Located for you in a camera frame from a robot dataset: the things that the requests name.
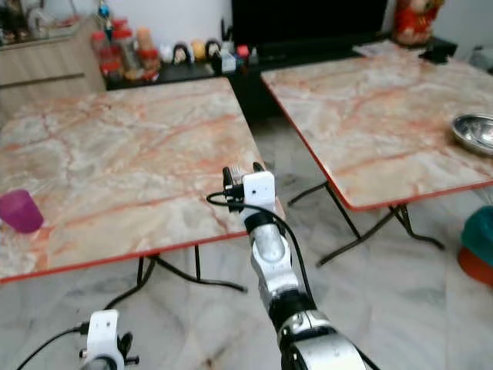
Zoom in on purple plastic cup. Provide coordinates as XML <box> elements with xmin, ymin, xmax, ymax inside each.
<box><xmin>0</xmin><ymin>189</ymin><xmax>45</xmax><ymax>234</ymax></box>

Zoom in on beige lid plastic jar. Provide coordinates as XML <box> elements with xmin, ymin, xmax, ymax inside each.
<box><xmin>136</xmin><ymin>27</ymin><xmax>155</xmax><ymax>55</ymax></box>

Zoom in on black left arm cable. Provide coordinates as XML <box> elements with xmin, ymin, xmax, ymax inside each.
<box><xmin>17</xmin><ymin>326</ymin><xmax>90</xmax><ymax>370</ymax></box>

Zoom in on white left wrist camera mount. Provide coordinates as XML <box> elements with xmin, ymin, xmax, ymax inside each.
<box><xmin>89</xmin><ymin>310</ymin><xmax>120</xmax><ymax>366</ymax></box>

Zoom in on teal plastic stool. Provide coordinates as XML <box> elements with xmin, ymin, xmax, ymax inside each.
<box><xmin>462</xmin><ymin>204</ymin><xmax>493</xmax><ymax>267</ymax></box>

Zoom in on light wooden cabinet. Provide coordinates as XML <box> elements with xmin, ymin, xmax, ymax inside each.
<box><xmin>0</xmin><ymin>17</ymin><xmax>107</xmax><ymax>120</ymax></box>

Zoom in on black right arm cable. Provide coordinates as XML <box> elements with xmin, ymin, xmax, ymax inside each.
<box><xmin>206</xmin><ymin>194</ymin><xmax>315</xmax><ymax>300</ymax></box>

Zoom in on small black box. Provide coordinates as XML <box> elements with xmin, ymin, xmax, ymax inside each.
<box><xmin>420</xmin><ymin>42</ymin><xmax>457</xmax><ymax>65</ymax></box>

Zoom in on orange plastic stool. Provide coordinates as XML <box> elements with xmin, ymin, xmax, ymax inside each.
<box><xmin>457</xmin><ymin>247</ymin><xmax>493</xmax><ymax>288</ymax></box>

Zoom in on marble top folding table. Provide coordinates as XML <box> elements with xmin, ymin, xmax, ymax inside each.
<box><xmin>260</xmin><ymin>48</ymin><xmax>493</xmax><ymax>267</ymax></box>
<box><xmin>0</xmin><ymin>76</ymin><xmax>278</xmax><ymax>311</ymax></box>

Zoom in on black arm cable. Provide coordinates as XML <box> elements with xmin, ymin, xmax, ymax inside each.
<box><xmin>206</xmin><ymin>194</ymin><xmax>315</xmax><ymax>300</ymax></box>
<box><xmin>17</xmin><ymin>326</ymin><xmax>90</xmax><ymax>370</ymax></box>

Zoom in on dark bronze figurine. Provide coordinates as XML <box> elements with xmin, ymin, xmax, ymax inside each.
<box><xmin>3</xmin><ymin>0</ymin><xmax>33</xmax><ymax>44</ymax></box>

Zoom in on blue slim figurine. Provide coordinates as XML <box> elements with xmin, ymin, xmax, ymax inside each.
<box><xmin>97</xmin><ymin>0</ymin><xmax>113</xmax><ymax>39</ymax></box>

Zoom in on black mouse toy figure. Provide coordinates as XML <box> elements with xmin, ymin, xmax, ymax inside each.
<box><xmin>174</xmin><ymin>42</ymin><xmax>192</xmax><ymax>64</ymax></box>

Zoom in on stainless steel bowl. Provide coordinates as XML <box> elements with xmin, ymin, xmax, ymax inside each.
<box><xmin>451</xmin><ymin>113</ymin><xmax>493</xmax><ymax>159</ymax></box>

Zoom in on black television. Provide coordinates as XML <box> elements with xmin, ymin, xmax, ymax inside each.
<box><xmin>231</xmin><ymin>0</ymin><xmax>390</xmax><ymax>49</ymax></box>

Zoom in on black TV console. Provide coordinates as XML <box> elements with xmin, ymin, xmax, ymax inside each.
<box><xmin>104</xmin><ymin>35</ymin><xmax>459</xmax><ymax>120</ymax></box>

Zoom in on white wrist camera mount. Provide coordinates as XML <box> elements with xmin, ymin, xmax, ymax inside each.
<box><xmin>89</xmin><ymin>310</ymin><xmax>120</xmax><ymax>366</ymax></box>
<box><xmin>243</xmin><ymin>171</ymin><xmax>277</xmax><ymax>217</ymax></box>

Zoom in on red lid plastic jar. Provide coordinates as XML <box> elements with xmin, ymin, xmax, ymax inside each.
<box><xmin>112</xmin><ymin>27</ymin><xmax>136</xmax><ymax>70</ymax></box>
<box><xmin>140</xmin><ymin>48</ymin><xmax>163</xmax><ymax>78</ymax></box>
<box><xmin>91</xmin><ymin>31</ymin><xmax>112</xmax><ymax>74</ymax></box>

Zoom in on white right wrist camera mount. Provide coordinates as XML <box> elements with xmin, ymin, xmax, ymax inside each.
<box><xmin>243</xmin><ymin>171</ymin><xmax>277</xmax><ymax>217</ymax></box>

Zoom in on red robed figurine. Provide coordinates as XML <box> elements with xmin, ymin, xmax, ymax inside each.
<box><xmin>393</xmin><ymin>0</ymin><xmax>444</xmax><ymax>45</ymax></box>

